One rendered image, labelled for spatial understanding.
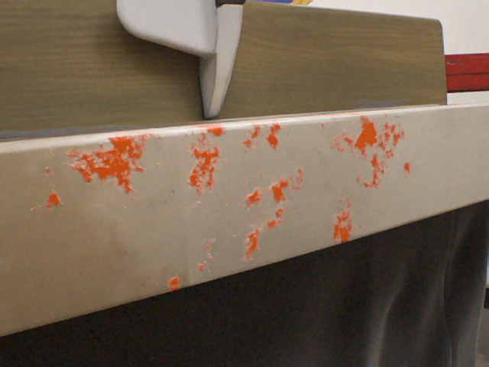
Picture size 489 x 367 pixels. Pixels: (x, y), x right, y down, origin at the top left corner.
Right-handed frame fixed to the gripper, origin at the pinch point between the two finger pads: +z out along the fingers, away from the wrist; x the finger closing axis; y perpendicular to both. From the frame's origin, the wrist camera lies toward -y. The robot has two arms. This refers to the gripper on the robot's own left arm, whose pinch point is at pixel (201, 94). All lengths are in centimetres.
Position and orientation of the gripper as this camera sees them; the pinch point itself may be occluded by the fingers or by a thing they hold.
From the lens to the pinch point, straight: 27.5
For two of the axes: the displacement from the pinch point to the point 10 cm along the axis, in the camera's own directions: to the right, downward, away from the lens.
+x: 5.6, 0.6, -8.2
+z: 0.8, 9.9, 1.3
